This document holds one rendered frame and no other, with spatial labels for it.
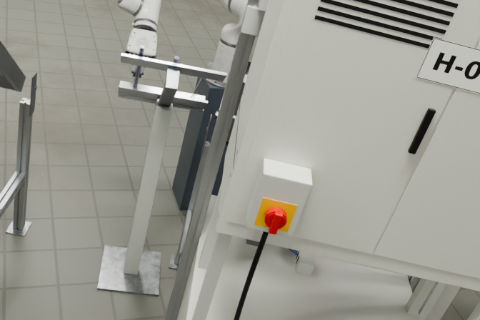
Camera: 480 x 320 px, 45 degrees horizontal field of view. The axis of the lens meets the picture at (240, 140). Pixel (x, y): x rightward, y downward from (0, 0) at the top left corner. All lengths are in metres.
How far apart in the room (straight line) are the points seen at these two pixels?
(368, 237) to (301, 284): 0.55
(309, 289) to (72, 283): 1.07
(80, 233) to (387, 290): 1.40
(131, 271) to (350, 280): 1.01
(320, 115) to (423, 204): 0.30
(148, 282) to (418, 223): 1.48
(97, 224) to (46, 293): 0.46
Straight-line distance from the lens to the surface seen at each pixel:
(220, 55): 2.54
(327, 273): 1.88
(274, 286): 1.76
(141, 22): 2.09
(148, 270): 2.56
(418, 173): 1.21
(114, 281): 2.49
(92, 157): 3.16
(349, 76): 1.08
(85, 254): 2.60
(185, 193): 2.84
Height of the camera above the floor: 1.82
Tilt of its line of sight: 31 degrees down
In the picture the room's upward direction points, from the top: 16 degrees clockwise
